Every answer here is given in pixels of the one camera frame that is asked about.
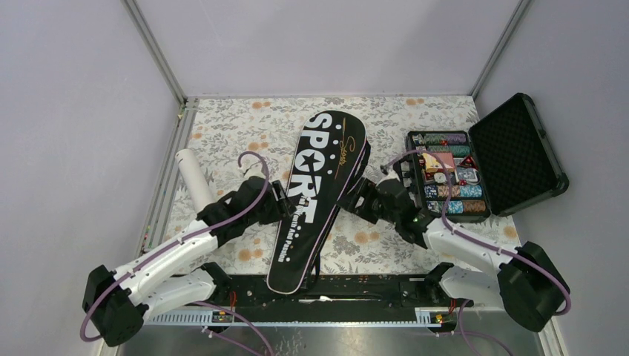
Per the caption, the black poker chip case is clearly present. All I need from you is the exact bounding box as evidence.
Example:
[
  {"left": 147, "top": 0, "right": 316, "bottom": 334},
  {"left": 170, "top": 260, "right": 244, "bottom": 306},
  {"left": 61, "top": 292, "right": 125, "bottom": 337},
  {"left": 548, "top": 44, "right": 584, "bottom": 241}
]
[{"left": 404, "top": 93, "right": 570, "bottom": 223}]

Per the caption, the floral table mat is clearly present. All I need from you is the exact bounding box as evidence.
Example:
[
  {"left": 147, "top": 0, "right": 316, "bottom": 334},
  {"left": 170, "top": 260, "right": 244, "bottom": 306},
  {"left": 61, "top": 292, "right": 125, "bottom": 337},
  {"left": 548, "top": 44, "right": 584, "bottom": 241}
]
[{"left": 187, "top": 96, "right": 478, "bottom": 274}]

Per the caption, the black racket cover bag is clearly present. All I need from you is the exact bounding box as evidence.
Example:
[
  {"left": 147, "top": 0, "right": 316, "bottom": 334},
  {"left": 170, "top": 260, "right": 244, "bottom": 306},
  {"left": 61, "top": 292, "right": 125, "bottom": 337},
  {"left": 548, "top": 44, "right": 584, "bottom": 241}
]
[{"left": 266, "top": 111, "right": 371, "bottom": 295}]

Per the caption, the white shuttlecock tube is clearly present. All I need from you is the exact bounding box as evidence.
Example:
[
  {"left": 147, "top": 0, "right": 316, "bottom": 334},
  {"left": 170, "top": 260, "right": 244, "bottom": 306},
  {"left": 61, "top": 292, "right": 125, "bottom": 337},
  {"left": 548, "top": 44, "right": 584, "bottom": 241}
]
[{"left": 175, "top": 148, "right": 215, "bottom": 213}]

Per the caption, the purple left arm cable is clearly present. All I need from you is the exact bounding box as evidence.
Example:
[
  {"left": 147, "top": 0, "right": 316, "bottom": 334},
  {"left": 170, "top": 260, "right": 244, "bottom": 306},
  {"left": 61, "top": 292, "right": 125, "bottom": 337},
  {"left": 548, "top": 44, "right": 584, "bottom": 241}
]
[{"left": 79, "top": 151, "right": 271, "bottom": 343}]

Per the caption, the red playing card box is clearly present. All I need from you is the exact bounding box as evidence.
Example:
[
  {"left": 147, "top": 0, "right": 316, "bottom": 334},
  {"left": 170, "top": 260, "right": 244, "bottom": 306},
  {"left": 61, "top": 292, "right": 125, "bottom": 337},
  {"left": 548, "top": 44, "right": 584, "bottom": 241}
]
[{"left": 422, "top": 152, "right": 456, "bottom": 173}]

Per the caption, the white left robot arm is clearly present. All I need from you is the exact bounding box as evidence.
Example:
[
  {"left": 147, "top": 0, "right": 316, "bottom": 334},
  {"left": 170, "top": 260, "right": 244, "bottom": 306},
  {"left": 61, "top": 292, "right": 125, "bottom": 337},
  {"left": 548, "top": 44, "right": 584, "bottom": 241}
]
[{"left": 79, "top": 177, "right": 296, "bottom": 347}]

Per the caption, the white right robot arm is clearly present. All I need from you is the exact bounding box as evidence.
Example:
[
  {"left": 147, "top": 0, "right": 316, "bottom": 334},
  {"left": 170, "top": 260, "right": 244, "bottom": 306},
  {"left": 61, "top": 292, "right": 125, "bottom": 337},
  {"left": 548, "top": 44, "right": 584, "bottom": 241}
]
[{"left": 338, "top": 178, "right": 572, "bottom": 332}]

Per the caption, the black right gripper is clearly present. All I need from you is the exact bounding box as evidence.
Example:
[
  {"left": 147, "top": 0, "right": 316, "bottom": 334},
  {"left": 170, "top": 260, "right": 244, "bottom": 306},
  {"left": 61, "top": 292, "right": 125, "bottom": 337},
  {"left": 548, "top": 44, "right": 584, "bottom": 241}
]
[{"left": 335, "top": 177, "right": 400, "bottom": 225}]

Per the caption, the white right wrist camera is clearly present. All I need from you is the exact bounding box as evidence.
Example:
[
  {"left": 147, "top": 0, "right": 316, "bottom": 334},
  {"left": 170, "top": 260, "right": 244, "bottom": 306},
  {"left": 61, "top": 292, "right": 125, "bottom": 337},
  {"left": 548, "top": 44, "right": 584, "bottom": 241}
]
[{"left": 379, "top": 165, "right": 401, "bottom": 183}]

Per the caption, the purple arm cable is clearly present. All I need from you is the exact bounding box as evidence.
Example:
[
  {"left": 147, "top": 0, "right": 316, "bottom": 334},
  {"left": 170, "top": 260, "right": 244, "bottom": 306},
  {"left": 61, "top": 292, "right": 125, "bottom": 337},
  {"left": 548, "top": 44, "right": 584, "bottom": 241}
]
[
  {"left": 383, "top": 149, "right": 573, "bottom": 315},
  {"left": 79, "top": 151, "right": 271, "bottom": 343}
]

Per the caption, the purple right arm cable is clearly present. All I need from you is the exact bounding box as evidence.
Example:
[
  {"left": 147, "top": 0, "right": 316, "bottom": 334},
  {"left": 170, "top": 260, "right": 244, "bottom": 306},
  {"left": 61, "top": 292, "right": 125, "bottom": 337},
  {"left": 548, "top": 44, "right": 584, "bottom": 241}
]
[{"left": 383, "top": 149, "right": 573, "bottom": 315}]

